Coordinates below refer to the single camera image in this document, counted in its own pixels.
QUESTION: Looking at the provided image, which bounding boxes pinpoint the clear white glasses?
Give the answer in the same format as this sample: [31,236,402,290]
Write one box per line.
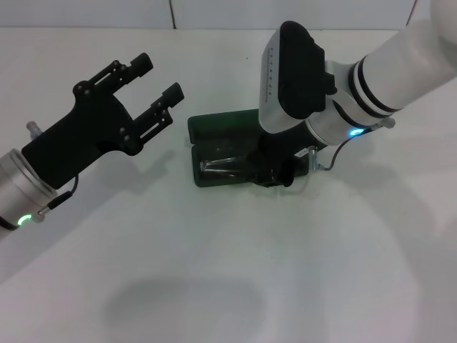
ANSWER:
[199,152,260,179]

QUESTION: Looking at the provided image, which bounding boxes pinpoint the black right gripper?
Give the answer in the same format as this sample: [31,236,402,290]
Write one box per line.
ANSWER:
[248,119,322,189]

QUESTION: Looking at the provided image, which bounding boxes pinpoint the grey right gripper cable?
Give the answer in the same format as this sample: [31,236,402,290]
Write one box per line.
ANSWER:
[308,119,396,172]

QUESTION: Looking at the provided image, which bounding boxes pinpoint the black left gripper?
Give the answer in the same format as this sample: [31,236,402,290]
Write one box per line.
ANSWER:
[21,52,186,191]

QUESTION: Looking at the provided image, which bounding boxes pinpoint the green glasses case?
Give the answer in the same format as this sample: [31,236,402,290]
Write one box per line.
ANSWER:
[187,109,310,189]

